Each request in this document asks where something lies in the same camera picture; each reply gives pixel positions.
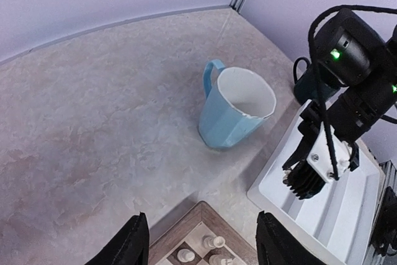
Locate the cream pawn on board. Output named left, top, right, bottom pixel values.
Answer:
left=202, top=236, right=226, bottom=249

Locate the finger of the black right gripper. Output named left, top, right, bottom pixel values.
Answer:
left=282, top=137, right=310, bottom=171

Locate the dark green mug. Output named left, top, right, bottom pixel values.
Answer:
left=293, top=57, right=341, bottom=105

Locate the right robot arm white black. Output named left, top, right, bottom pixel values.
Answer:
left=282, top=5, right=396, bottom=179

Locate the light blue mug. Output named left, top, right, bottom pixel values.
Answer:
left=198, top=59, right=277, bottom=149

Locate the wooden chessboard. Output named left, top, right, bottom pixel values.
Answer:
left=148, top=201, right=258, bottom=264

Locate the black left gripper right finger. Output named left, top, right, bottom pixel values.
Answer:
left=256, top=211, right=325, bottom=265

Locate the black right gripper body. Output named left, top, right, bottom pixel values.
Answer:
left=343, top=141, right=360, bottom=172

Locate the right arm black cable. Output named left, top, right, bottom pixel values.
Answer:
left=307, top=4, right=397, bottom=182

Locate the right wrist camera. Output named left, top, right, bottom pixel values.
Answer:
left=283, top=100, right=350, bottom=200

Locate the cream chess piece on board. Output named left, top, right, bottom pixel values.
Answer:
left=177, top=249, right=195, bottom=263
left=208, top=254, right=233, bottom=265

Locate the white plastic divided tray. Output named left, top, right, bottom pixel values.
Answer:
left=247, top=115, right=385, bottom=264

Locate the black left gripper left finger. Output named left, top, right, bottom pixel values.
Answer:
left=86, top=212, right=149, bottom=265

